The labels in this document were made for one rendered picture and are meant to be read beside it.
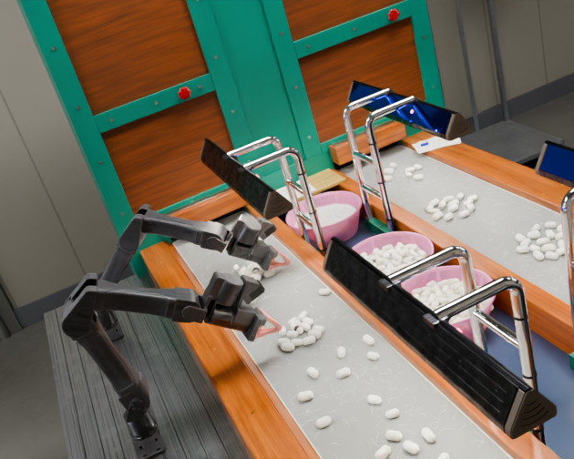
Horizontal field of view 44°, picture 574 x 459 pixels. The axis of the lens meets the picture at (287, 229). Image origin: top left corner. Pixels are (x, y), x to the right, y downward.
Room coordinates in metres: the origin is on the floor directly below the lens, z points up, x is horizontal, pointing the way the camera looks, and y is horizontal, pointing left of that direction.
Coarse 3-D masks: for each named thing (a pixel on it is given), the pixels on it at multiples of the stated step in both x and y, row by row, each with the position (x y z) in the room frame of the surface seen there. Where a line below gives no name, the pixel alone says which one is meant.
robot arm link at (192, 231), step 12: (144, 204) 2.01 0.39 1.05; (144, 216) 1.94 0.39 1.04; (156, 216) 1.95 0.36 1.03; (168, 216) 1.96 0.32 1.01; (132, 228) 1.93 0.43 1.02; (144, 228) 1.93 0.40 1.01; (156, 228) 1.93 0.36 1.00; (168, 228) 1.92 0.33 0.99; (180, 228) 1.92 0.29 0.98; (192, 228) 1.91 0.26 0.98; (204, 228) 1.91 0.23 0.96; (216, 228) 1.92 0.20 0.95; (120, 240) 1.94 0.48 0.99; (132, 240) 1.93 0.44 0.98; (192, 240) 1.90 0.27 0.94; (204, 240) 1.89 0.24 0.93
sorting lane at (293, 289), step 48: (288, 288) 1.82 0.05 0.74; (240, 336) 1.65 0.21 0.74; (336, 336) 1.51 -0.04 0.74; (288, 384) 1.38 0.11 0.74; (336, 384) 1.33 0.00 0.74; (384, 384) 1.28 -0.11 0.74; (432, 384) 1.23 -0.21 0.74; (336, 432) 1.18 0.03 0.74; (384, 432) 1.14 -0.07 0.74; (432, 432) 1.10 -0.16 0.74; (480, 432) 1.06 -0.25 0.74
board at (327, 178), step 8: (328, 168) 2.53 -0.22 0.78; (312, 176) 2.50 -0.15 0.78; (320, 176) 2.48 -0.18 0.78; (328, 176) 2.46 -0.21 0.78; (336, 176) 2.43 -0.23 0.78; (312, 184) 2.43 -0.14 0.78; (320, 184) 2.41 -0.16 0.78; (328, 184) 2.38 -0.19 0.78; (336, 184) 2.38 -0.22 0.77; (312, 192) 2.36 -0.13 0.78
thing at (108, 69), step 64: (64, 0) 2.37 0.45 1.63; (128, 0) 2.42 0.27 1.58; (192, 0) 2.46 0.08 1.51; (256, 0) 2.53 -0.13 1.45; (320, 0) 2.59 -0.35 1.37; (384, 0) 2.66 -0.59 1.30; (64, 64) 2.34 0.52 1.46; (128, 64) 2.40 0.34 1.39; (192, 64) 2.46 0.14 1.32; (256, 64) 2.51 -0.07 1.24; (320, 64) 2.58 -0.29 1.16; (384, 64) 2.64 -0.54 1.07; (128, 128) 2.38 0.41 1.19; (192, 128) 2.44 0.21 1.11; (256, 128) 2.49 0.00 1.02; (320, 128) 2.56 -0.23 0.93; (128, 192) 2.36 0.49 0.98; (192, 192) 2.42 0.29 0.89
